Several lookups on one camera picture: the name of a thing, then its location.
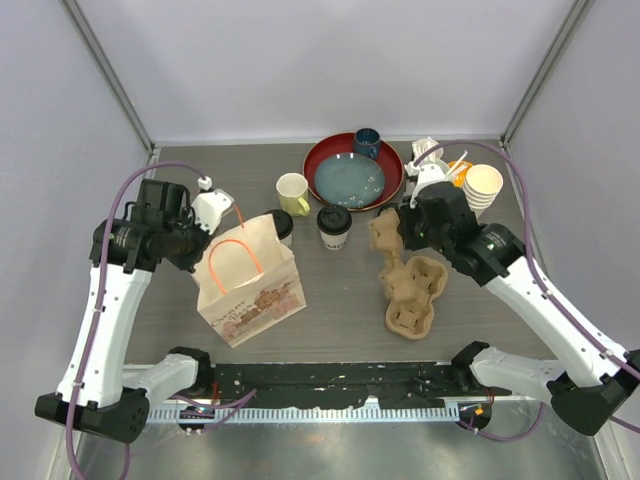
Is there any cardboard cup carrier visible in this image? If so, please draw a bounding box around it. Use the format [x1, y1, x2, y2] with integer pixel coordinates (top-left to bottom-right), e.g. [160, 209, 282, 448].
[368, 208, 425, 302]
[379, 255, 448, 340]

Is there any brown paper takeout bag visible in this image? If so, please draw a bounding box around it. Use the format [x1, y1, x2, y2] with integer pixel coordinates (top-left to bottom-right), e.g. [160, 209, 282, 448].
[193, 214, 307, 347]

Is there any white paper cup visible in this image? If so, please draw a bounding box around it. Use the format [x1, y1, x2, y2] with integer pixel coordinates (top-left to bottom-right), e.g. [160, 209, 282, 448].
[320, 232, 348, 250]
[280, 233, 293, 249]

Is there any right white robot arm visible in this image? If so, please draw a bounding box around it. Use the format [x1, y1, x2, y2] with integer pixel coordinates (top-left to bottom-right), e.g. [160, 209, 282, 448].
[396, 182, 639, 436]

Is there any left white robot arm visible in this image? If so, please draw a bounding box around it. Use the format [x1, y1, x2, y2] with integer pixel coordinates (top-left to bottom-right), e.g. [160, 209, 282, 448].
[35, 179, 234, 444]

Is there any orange round container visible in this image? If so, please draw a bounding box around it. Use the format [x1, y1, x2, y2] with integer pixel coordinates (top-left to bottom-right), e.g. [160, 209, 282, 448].
[447, 161, 473, 188]

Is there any white stirrer holder cup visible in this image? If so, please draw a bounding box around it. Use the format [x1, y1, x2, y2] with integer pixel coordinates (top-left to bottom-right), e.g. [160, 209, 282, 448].
[404, 163, 422, 197]

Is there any stack of white paper cups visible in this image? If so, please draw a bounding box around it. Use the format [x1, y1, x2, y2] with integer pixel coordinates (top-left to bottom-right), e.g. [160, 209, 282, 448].
[462, 164, 504, 217]

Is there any small paper cup with stirrers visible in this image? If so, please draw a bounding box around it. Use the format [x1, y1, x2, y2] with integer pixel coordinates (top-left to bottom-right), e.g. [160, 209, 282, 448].
[412, 137, 444, 162]

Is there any blue ceramic plate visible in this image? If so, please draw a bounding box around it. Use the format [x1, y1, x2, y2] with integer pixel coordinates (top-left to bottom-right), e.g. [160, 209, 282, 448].
[314, 152, 386, 209]

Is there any dark blue ceramic mug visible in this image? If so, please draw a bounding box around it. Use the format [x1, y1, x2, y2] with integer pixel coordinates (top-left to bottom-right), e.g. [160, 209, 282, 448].
[352, 127, 381, 160]

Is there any red lacquer round tray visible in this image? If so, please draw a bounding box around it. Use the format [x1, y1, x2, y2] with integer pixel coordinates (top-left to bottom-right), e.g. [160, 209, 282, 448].
[302, 132, 404, 211]

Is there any yellow-green ceramic mug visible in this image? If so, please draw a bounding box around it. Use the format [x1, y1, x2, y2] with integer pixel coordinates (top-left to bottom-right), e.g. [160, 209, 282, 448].
[276, 173, 311, 216]

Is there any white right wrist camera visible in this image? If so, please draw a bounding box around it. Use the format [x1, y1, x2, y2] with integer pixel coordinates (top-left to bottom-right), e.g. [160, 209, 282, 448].
[408, 159, 449, 208]

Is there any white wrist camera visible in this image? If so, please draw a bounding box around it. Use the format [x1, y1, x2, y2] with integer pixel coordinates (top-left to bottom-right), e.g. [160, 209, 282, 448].
[408, 159, 449, 208]
[191, 176, 235, 235]

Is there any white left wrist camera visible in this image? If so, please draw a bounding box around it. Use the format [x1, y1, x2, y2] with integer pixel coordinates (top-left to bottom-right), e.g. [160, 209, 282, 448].
[191, 176, 235, 235]

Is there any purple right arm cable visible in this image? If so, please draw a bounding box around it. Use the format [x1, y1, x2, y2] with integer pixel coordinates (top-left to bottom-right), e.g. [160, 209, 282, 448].
[413, 140, 640, 444]

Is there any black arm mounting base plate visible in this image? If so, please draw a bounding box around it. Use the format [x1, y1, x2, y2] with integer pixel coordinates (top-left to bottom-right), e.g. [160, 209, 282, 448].
[179, 362, 511, 410]

